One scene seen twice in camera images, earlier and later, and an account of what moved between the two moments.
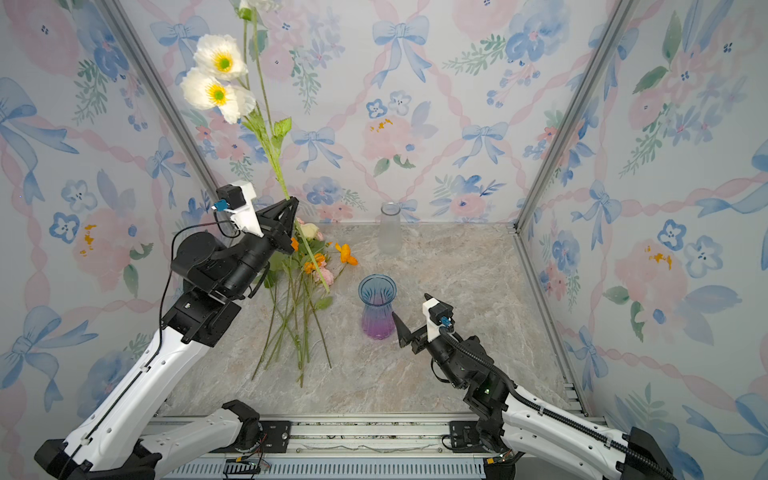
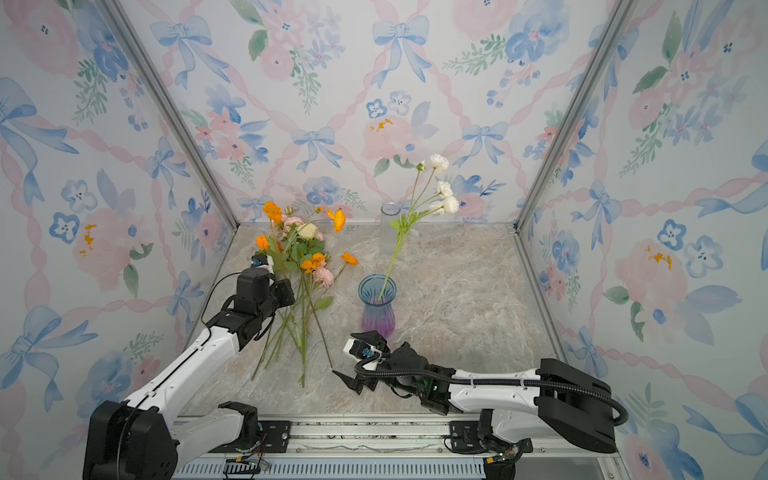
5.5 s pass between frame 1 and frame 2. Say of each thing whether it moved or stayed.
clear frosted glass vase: stayed
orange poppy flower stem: moved
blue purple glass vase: stayed
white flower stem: moved
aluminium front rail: stayed
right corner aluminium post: stayed
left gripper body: moved
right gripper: moved
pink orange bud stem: moved
